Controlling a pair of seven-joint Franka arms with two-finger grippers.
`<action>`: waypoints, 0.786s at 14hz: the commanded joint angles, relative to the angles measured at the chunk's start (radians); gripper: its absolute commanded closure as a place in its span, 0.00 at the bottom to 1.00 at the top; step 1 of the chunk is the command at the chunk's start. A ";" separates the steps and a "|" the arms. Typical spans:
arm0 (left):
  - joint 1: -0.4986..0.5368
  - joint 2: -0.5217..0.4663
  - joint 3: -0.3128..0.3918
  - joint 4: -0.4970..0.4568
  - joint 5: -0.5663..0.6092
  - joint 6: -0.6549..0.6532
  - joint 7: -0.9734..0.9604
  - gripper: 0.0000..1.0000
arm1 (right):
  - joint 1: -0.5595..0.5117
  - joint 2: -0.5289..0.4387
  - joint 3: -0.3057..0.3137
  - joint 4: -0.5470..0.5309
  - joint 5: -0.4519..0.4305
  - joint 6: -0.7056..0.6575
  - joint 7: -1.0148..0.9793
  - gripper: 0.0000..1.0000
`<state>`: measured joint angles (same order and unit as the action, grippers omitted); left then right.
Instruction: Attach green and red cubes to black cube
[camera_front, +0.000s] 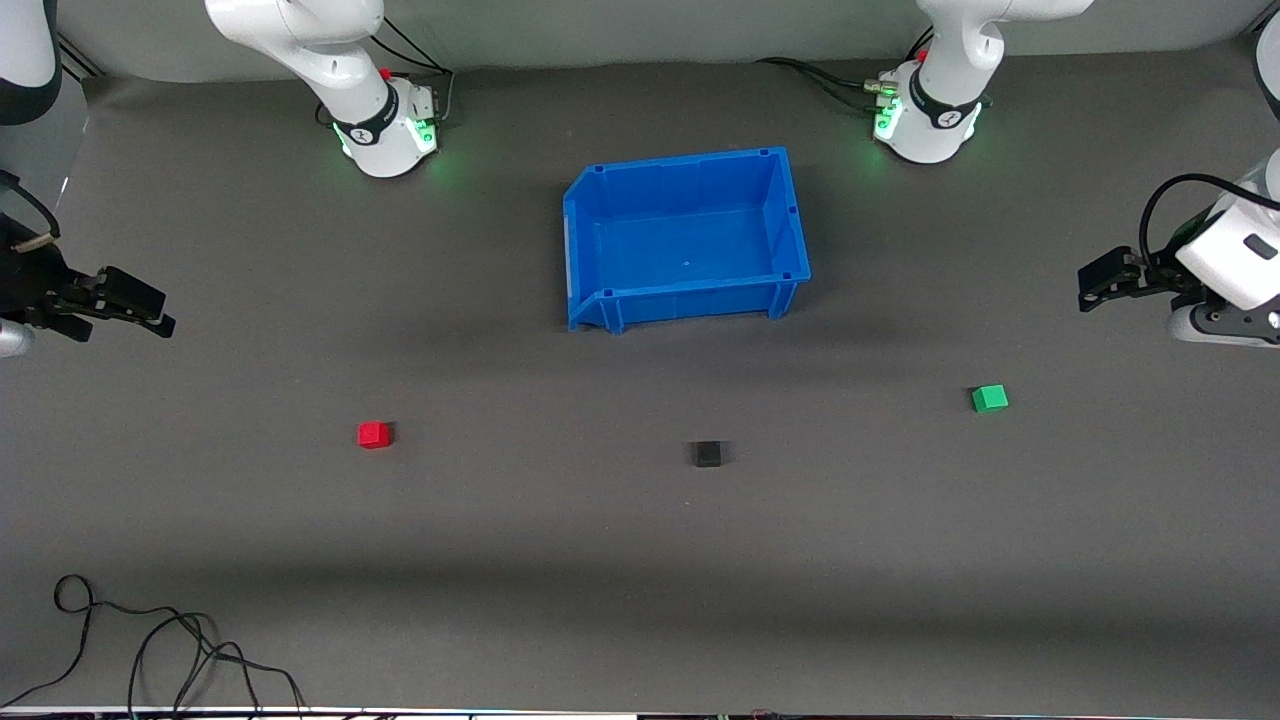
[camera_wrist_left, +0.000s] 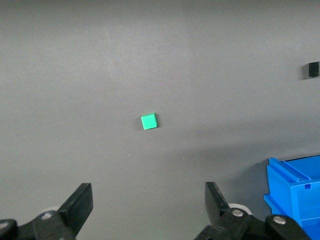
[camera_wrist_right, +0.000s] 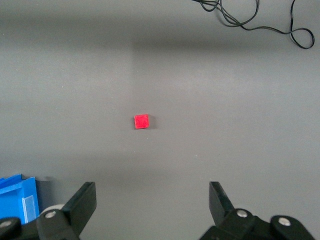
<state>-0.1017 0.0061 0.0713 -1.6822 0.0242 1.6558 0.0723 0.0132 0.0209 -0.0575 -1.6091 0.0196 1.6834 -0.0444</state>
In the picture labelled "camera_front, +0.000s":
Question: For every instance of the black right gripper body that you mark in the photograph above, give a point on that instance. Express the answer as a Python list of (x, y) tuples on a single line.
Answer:
[(28, 275)]

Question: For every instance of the aluminium frame rail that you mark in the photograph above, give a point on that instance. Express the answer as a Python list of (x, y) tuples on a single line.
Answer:
[(78, 58)]

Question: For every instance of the small black cube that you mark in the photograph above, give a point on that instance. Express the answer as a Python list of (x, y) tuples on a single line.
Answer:
[(708, 455)]

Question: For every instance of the small green cube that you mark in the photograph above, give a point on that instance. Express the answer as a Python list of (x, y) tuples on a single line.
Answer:
[(989, 398)]

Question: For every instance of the small red cube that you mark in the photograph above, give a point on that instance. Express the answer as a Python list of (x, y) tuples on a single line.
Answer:
[(374, 435)]

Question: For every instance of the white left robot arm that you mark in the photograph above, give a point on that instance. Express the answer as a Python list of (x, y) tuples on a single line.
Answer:
[(935, 125)]

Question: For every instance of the blue plastic storage bin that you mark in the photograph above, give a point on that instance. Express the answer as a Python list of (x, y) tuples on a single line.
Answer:
[(690, 255)]

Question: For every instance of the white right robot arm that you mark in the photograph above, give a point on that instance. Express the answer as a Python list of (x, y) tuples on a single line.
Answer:
[(385, 130)]

